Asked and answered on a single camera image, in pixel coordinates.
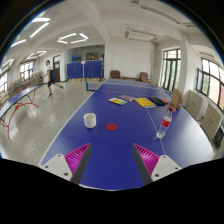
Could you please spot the orange round object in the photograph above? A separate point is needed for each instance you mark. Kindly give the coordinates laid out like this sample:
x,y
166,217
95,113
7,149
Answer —
x,y
171,107

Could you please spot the grey booklet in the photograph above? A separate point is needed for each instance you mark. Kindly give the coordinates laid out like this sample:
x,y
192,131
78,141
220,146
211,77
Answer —
x,y
126,97

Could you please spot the blue partition screen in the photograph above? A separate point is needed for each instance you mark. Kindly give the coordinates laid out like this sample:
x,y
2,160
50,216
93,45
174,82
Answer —
x,y
84,69

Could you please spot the brown armchair left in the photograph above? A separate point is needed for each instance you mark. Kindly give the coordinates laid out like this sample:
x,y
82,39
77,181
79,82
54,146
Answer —
x,y
115,74

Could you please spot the colourful booklet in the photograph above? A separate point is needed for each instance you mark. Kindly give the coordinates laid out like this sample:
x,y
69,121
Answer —
x,y
117,101

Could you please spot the white cup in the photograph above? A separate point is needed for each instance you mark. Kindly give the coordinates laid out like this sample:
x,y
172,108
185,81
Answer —
x,y
89,120

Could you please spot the brown armchair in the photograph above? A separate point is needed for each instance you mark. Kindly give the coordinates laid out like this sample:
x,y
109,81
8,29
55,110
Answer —
x,y
115,74
144,77

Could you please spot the person in white shirt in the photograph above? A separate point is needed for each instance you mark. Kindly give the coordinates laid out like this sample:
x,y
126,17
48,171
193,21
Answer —
x,y
51,77

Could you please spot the white cabinet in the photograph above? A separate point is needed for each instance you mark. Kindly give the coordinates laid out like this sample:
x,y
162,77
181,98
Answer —
x,y
202,110

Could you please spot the red round coaster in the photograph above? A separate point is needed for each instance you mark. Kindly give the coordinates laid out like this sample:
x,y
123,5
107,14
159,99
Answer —
x,y
111,126

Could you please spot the clear plastic water bottle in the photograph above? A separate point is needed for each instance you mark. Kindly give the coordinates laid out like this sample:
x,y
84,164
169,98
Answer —
x,y
165,123

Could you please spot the brown armchair right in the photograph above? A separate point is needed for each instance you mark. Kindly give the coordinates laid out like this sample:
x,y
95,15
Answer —
x,y
144,77

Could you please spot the yellow book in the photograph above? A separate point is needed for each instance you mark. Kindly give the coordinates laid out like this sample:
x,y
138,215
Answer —
x,y
145,103

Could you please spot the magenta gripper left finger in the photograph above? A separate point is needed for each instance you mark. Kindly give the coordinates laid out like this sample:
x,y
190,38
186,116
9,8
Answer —
x,y
70,166

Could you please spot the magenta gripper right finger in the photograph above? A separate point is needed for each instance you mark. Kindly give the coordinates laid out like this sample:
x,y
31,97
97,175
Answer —
x,y
151,166

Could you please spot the cardboard box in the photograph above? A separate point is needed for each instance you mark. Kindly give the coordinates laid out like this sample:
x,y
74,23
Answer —
x,y
177,99

